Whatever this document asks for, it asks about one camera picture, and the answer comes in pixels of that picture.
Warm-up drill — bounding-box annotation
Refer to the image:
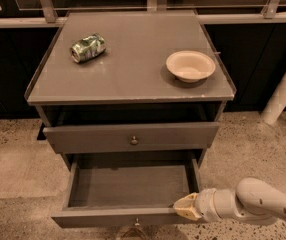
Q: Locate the grey drawer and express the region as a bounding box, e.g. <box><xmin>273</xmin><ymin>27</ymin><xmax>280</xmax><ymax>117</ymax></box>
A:
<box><xmin>52</xmin><ymin>157</ymin><xmax>198</xmax><ymax>228</ymax></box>
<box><xmin>44</xmin><ymin>122</ymin><xmax>219</xmax><ymax>154</ymax></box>

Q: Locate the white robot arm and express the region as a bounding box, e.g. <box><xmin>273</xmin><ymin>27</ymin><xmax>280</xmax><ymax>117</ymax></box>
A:
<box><xmin>173</xmin><ymin>177</ymin><xmax>286</xmax><ymax>225</ymax></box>

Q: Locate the grey top drawer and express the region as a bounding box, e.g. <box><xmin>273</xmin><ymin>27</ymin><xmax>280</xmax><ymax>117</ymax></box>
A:
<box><xmin>44</xmin><ymin>122</ymin><xmax>219</xmax><ymax>154</ymax></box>

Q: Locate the grey wooden drawer cabinet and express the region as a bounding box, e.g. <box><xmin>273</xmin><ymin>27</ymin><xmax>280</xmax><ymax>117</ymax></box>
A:
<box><xmin>25</xmin><ymin>10</ymin><xmax>235</xmax><ymax>165</ymax></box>

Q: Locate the white paper bowl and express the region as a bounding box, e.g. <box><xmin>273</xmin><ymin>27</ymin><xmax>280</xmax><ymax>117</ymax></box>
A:
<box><xmin>166</xmin><ymin>51</ymin><xmax>216</xmax><ymax>83</ymax></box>

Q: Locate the white diagonal pole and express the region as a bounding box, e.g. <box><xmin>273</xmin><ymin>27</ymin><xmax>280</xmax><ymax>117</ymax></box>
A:
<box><xmin>261</xmin><ymin>72</ymin><xmax>286</xmax><ymax>124</ymax></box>

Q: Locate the crushed green soda can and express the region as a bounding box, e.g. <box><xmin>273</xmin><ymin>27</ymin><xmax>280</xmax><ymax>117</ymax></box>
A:
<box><xmin>70</xmin><ymin>33</ymin><xmax>106</xmax><ymax>63</ymax></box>

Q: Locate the metal railing frame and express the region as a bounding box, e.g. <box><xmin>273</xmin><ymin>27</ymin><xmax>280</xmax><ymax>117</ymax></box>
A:
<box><xmin>0</xmin><ymin>0</ymin><xmax>286</xmax><ymax>30</ymax></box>

